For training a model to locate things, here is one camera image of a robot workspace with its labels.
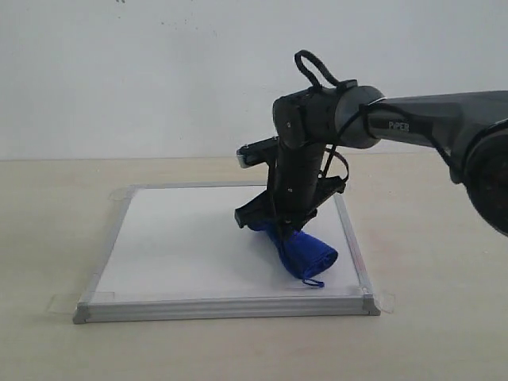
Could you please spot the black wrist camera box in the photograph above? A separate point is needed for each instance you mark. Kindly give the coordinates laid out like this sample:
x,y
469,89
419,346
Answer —
x,y
262,151

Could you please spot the clear tape front left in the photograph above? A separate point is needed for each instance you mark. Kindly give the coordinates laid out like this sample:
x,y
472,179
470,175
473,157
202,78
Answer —
x,y
68,303

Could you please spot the white aluminium-framed whiteboard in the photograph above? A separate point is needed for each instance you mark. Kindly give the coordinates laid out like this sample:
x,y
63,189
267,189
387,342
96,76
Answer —
x,y
174,252

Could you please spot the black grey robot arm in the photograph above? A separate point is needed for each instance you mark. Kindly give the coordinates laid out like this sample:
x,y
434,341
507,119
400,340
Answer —
x,y
468,130

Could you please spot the clear tape front right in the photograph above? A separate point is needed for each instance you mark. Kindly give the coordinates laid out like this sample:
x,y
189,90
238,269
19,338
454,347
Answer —
x,y
385,301

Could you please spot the clear tape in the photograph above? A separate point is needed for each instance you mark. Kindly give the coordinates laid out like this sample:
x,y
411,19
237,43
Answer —
x,y
68,303
385,301

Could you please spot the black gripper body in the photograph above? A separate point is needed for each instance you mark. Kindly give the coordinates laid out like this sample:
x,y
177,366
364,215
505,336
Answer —
x,y
297,184

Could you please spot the blue microfibre cloth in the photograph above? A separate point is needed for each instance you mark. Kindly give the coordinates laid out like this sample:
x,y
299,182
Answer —
x,y
302,255

